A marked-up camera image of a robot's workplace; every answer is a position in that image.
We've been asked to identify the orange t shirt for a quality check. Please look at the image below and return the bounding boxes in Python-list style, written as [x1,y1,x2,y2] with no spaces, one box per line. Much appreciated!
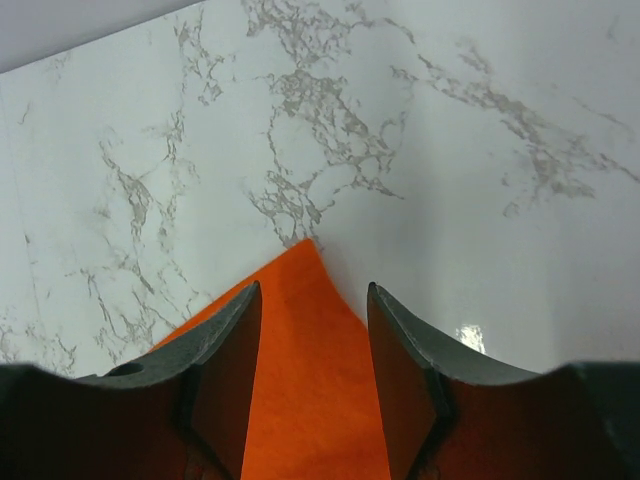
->
[163,239,389,480]

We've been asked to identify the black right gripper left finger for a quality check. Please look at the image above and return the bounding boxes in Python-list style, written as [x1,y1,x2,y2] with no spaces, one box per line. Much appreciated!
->
[1,284,262,479]

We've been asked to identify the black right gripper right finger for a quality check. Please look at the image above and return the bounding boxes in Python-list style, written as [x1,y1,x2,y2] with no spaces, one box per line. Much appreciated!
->
[367,284,639,479]

